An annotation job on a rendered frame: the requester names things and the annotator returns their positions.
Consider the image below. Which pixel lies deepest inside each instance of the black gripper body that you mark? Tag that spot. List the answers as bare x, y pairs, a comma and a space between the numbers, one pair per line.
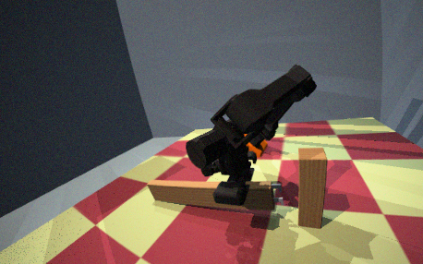
237, 166

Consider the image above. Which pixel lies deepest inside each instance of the brown wooden post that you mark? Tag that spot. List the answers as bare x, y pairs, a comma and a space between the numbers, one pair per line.
312, 169

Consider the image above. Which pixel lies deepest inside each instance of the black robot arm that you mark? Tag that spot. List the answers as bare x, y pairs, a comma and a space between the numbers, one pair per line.
251, 112

